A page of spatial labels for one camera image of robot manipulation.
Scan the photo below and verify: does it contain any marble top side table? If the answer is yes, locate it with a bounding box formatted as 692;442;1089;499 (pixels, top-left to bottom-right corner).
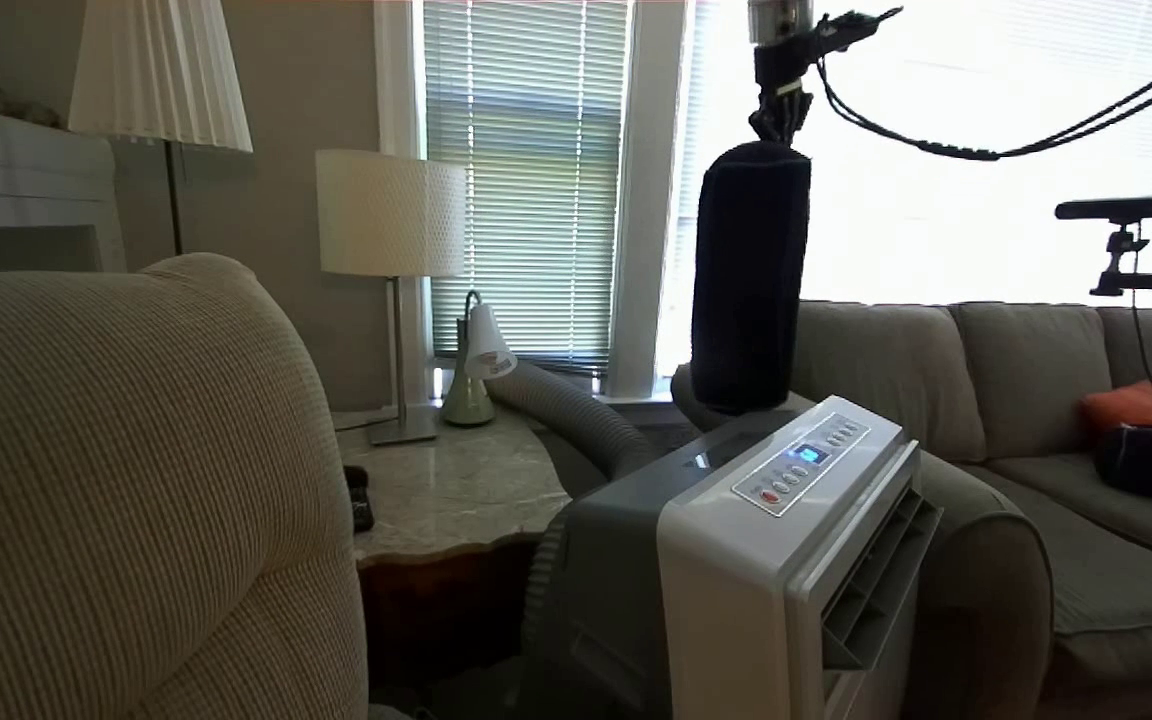
330;404;576;702

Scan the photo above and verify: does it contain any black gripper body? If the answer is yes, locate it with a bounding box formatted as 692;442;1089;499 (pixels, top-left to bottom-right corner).
746;34;819;107

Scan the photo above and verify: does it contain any beige fabric armchair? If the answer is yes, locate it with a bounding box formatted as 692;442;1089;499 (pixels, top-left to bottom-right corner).
0;246;374;720

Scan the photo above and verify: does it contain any grey fabric sofa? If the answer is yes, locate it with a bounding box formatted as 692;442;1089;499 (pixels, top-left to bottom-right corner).
668;292;1152;720

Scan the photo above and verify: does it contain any green desk lamp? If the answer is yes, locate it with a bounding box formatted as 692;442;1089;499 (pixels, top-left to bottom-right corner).
435;288;518;433

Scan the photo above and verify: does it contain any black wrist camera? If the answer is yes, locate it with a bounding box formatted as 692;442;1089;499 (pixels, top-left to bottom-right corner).
806;5;909;59

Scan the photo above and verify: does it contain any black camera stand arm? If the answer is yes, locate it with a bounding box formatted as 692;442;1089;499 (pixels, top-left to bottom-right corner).
1089;216;1152;301

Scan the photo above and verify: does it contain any white portable air conditioner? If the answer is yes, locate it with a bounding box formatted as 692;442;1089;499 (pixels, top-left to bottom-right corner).
518;391;945;720

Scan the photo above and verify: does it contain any floor lamp with pleated shade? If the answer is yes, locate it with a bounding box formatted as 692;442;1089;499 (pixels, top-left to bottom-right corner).
65;0;256;258

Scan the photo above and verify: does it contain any black remote control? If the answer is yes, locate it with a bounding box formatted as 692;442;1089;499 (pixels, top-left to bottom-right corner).
338;458;378;535

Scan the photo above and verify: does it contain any orange cushion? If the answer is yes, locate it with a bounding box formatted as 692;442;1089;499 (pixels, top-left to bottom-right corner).
1079;381;1152;451

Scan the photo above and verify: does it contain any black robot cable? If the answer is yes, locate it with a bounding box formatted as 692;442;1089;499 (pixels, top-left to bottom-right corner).
813;34;1152;165

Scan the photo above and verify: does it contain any white window blind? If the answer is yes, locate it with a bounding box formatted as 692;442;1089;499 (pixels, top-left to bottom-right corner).
421;0;637;359

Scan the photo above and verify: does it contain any grey ribbed exhaust hose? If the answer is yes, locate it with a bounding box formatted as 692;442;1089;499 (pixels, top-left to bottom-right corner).
484;359;668;499

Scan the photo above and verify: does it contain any dark navy cloth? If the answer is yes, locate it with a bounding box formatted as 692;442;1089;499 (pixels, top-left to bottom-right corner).
688;135;816;420

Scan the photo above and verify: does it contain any table lamp with drum shade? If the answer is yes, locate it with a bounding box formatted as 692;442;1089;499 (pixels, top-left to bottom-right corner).
313;145;470;451

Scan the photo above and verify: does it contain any black stereo camera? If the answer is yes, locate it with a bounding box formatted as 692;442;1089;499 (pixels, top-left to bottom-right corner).
1051;187;1152;224

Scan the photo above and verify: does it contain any white built-in cabinet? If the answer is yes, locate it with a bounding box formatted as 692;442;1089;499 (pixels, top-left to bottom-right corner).
0;95;137;281

